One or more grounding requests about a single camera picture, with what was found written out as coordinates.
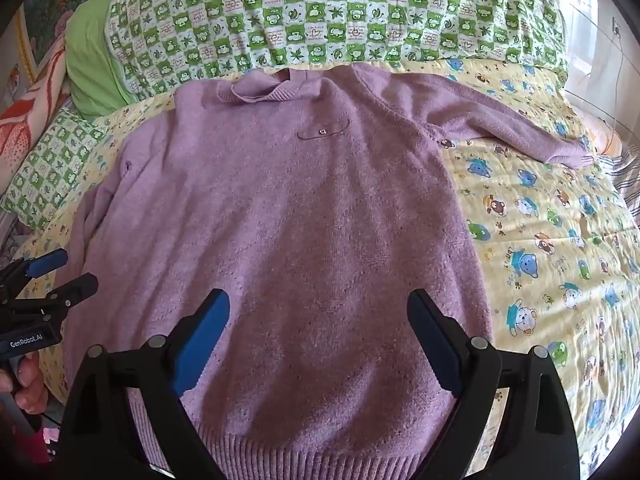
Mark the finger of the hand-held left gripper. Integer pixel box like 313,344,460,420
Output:
0,248,69,292
0,272,99,322

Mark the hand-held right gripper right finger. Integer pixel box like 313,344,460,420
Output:
406,288,583,480

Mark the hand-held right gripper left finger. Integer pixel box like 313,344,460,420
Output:
58,288,232,480

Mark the purple knit sweater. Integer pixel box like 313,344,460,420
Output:
62,65,598,480

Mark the person's left hand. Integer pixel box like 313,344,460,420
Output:
0,350,51,418

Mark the green checkered pillow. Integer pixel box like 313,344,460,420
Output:
0,107,113,231

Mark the yellow bear print bedsheet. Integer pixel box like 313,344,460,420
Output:
15,57,640,480

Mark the orange printed blanket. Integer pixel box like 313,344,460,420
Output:
0,35,75,196

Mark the striped cloth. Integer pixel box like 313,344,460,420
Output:
597,152,640,211

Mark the peach cloth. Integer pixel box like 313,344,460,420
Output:
575,110,623,157

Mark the green checkered quilt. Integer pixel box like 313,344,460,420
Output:
65,0,571,118

